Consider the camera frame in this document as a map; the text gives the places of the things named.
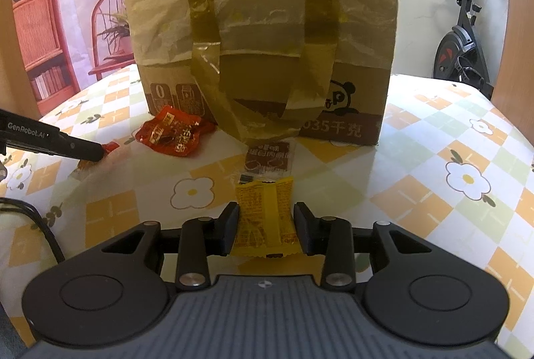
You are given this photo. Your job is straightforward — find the small orange red snack packet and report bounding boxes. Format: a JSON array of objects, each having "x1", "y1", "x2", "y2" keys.
[{"x1": 77, "y1": 141, "x2": 120, "y2": 173}]

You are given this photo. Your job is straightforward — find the red foil snack packet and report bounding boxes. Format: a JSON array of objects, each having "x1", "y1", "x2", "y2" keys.
[{"x1": 137, "y1": 105, "x2": 216, "y2": 156}]

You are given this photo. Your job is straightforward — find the black cable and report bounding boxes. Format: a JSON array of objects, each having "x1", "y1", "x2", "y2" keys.
[{"x1": 0, "y1": 198, "x2": 66, "y2": 265}]

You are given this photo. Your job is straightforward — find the checkered flower tablecloth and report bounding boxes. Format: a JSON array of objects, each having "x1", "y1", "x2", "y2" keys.
[{"x1": 0, "y1": 63, "x2": 534, "y2": 359}]

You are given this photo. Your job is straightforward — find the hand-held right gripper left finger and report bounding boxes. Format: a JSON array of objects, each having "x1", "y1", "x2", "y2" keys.
[{"x1": 102, "y1": 203, "x2": 241, "y2": 291}]

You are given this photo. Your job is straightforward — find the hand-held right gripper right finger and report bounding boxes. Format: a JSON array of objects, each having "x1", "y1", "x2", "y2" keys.
[{"x1": 294, "y1": 202, "x2": 433, "y2": 290}]

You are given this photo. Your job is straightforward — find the small brown snack packet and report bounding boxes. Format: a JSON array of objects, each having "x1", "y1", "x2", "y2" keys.
[{"x1": 238, "y1": 141, "x2": 291, "y2": 187}]

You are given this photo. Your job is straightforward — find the printed wall cloth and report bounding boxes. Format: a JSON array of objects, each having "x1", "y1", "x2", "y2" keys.
[{"x1": 10, "y1": 0, "x2": 143, "y2": 120}]

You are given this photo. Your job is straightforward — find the black exercise bike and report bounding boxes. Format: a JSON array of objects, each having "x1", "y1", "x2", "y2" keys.
[{"x1": 432, "y1": 0, "x2": 512, "y2": 99}]

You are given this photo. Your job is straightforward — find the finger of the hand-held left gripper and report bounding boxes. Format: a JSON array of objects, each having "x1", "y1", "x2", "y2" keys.
[{"x1": 0, "y1": 109, "x2": 105, "y2": 163}]

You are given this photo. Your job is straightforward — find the yellow snack packet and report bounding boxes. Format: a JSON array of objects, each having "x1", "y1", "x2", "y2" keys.
[{"x1": 231, "y1": 177, "x2": 302, "y2": 259}]

